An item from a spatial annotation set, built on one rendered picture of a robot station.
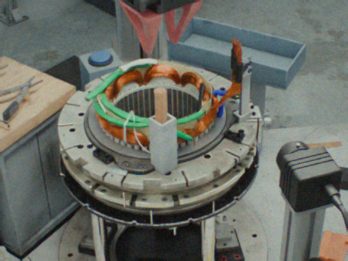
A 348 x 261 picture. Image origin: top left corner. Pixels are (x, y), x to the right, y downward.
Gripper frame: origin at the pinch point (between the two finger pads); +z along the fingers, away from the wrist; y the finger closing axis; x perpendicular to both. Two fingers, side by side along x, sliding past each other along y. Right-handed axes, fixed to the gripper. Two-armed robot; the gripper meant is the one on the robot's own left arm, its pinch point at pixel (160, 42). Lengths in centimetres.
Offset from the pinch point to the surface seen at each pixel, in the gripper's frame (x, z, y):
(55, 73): 179, 135, 76
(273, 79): 11.4, 26.8, 34.6
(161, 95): -0.9, 7.9, -0.5
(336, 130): 13, 52, 60
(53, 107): 27.6, 26.4, -2.6
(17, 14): 234, 134, 87
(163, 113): -1.1, 11.1, -0.3
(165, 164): -2.4, 19.3, -0.8
